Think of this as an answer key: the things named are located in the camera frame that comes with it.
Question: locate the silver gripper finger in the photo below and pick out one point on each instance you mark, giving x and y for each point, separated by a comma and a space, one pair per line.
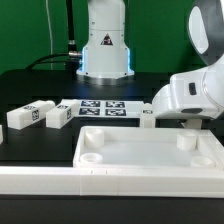
192, 124

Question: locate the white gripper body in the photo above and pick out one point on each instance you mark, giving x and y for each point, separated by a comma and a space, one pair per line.
194, 94

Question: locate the white desk top tray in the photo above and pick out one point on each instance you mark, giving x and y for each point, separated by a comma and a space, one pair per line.
134, 147

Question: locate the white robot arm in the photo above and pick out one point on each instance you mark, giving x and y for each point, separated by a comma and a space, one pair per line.
106, 58

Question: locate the white L-shaped fence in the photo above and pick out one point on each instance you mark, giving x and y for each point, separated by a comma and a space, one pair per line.
157, 181

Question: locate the white marker sheet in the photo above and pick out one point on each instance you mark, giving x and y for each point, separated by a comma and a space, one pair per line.
103, 108

